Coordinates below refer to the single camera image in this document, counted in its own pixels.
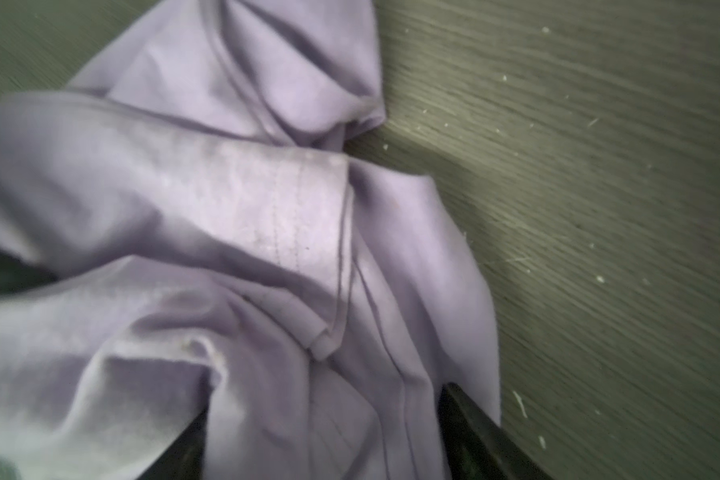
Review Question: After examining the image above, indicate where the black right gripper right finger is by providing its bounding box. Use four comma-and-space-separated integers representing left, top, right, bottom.
437, 383, 551, 480

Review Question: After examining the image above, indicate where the lilac purple cloth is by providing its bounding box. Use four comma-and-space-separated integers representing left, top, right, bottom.
0, 1, 501, 479

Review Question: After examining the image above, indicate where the black cloth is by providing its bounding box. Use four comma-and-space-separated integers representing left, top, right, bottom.
0, 92, 58, 304

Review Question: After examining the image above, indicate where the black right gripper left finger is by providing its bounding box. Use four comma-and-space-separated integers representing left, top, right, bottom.
138, 409, 208, 480

